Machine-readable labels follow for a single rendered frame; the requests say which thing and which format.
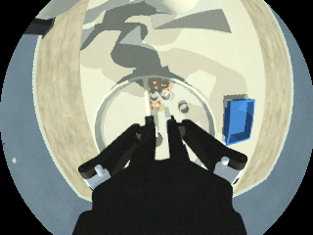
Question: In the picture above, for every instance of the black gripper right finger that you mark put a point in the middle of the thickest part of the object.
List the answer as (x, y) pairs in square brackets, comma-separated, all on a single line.
[(214, 155)]

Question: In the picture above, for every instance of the blue shallow tray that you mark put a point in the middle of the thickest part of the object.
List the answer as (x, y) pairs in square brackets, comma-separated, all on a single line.
[(241, 117)]

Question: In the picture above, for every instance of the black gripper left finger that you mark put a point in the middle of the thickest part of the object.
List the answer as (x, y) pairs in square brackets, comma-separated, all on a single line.
[(138, 141)]

